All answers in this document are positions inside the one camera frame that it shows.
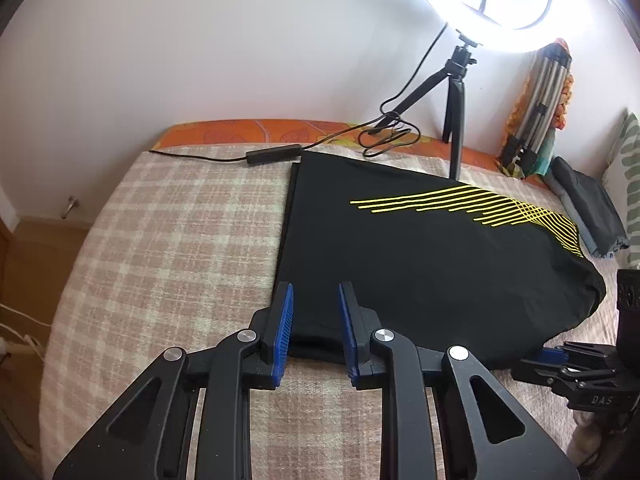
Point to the black mini tripod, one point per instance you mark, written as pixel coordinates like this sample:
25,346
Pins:
453,72

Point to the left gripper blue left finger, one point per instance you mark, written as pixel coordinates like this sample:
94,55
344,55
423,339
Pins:
189,407

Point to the green striped white pillow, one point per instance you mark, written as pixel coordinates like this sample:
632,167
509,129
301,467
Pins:
621,181

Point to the plaid pink bed cover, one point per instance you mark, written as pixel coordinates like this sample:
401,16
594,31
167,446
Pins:
182,254

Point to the dark grey folded garment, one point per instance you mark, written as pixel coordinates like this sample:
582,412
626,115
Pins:
585,204

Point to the black sport pants yellow print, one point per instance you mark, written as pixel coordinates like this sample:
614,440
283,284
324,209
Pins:
441,262

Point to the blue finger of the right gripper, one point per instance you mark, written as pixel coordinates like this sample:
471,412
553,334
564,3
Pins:
550,356

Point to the orange floral cloth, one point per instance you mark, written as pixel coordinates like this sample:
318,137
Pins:
560,95

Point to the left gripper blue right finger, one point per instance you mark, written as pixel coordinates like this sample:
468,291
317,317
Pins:
443,410

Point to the blue folded jeans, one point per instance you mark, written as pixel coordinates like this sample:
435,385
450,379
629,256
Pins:
580,229

